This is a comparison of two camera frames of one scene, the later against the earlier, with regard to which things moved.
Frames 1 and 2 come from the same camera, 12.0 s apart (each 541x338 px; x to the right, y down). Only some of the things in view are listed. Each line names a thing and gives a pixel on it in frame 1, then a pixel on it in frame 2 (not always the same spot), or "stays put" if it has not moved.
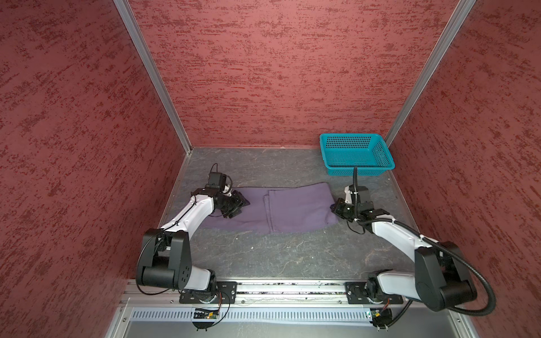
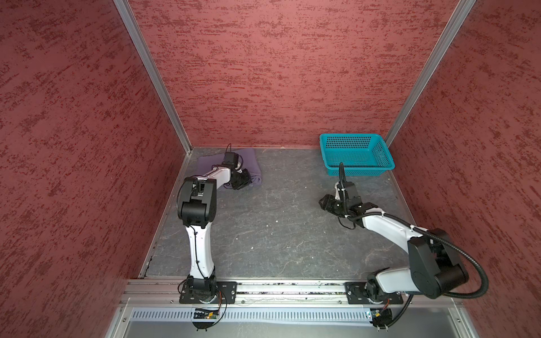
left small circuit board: [199, 315] stays put
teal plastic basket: [369, 153] stays put
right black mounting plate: [356, 293] stays put
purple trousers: [275, 209] → [245, 158]
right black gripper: [337, 208] stays put
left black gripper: [240, 201] → [246, 179]
